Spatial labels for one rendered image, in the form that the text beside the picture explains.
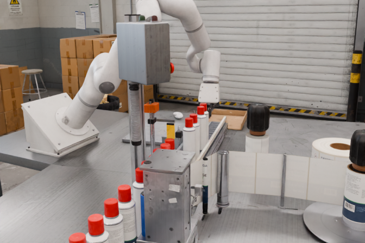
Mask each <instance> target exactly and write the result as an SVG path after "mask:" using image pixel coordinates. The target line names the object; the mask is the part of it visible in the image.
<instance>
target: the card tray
mask: <svg viewBox="0 0 365 243"><path fill-rule="evenodd" d="M224 116H226V121H225V122H226V123H228V130H242V128H243V125H244V123H245V121H246V118H247V111H239V110H220V109H213V111H212V113H211V117H210V118H209V122H211V121H213V122H221V121H222V119H223V118H224Z"/></svg>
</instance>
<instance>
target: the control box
mask: <svg viewBox="0 0 365 243"><path fill-rule="evenodd" d="M116 29H117V50H118V71H119V78H120V79H123V80H127V81H131V82H135V83H138V84H143V85H154V84H161V83H165V82H169V81H170V79H171V67H170V39H169V24H168V23H166V22H157V23H150V22H117V23H116Z"/></svg>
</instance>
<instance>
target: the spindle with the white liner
mask: <svg viewBox="0 0 365 243"><path fill-rule="evenodd" d="M269 117H270V110H269V108H268V106H267V105H266V104H261V103H254V104H251V105H249V107H248V109H247V128H248V129H249V132H248V133H246V152H256V153H267V154H268V148H269V134H267V133H266V130H268V128H269Z"/></svg>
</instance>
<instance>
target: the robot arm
mask: <svg viewBox="0 0 365 243"><path fill-rule="evenodd" d="M135 5H136V11H137V14H141V15H144V16H145V18H146V22H150V21H151V16H153V15H156V16H157V17H158V21H159V22H161V19H162V17H161V12H162V13H164V14H167V15H169V16H172V17H175V18H178V19H179V20H180V21H181V23H182V25H183V27H184V29H185V31H186V33H187V36H188V38H189V39H190V41H191V43H192V44H191V46H190V47H189V49H188V51H187V54H186V61H187V64H188V66H189V68H190V70H191V71H192V72H194V73H202V74H203V77H202V78H201V80H202V81H203V83H201V86H200V90H199V98H198V101H199V103H198V105H200V103H207V105H208V104H210V108H209V109H208V106H207V111H208V113H209V118H210V117H211V113H212V110H213V109H214V108H215V107H219V106H220V105H219V101H220V90H219V84H218V83H219V71H220V62H221V53H220V52H219V51H217V50H207V49H208V48H209V47H210V45H211V41H210V38H209V35H208V33H207V31H206V28H205V25H204V23H203V20H202V18H201V16H200V13H199V11H198V9H197V6H196V4H195V3H194V1H193V0H135ZM205 50H206V51H205ZM202 51H205V52H204V57H203V58H198V57H197V56H196V54H197V53H200V52H202ZM121 81H122V79H120V78H119V71H118V50H117V38H116V39H115V41H114V43H113V45H112V47H111V49H110V52H109V53H101V54H99V55H97V56H96V57H95V59H94V60H93V61H92V63H91V65H90V68H89V70H88V72H87V75H86V78H85V81H84V83H83V85H82V87H81V89H80V90H79V92H78V93H77V95H76V96H75V97H74V99H73V100H72V102H71V103H70V105H69V106H68V107H61V108H59V109H58V110H57V112H56V113H55V120H56V123H57V124H58V126H59V127H60V128H61V129H62V130H64V131H65V132H67V133H69V134H71V135H74V136H82V135H84V134H86V133H87V132H88V130H89V128H90V123H89V121H88V119H89V118H90V116H91V115H92V114H93V112H94V111H95V109H96V108H97V107H98V105H99V104H100V103H101V101H102V100H103V98H104V96H105V94H110V93H113V92H114V91H115V90H117V89H118V87H119V85H120V83H121ZM214 104H215V105H214Z"/></svg>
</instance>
